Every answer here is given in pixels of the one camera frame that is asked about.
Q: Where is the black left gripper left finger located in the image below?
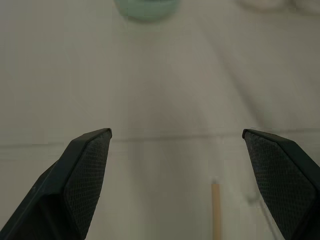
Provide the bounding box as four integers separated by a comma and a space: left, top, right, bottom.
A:
0, 127, 113, 240

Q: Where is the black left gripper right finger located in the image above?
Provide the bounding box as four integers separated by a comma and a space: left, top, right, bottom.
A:
241, 128, 320, 240

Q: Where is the wooden chopstick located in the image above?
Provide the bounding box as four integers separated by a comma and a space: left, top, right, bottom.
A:
211, 183, 223, 240

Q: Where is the white plate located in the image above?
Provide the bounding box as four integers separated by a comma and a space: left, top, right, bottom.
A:
234, 0, 320, 14

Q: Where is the pale green bowl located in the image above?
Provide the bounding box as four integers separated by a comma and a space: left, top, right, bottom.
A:
112, 0, 181, 23

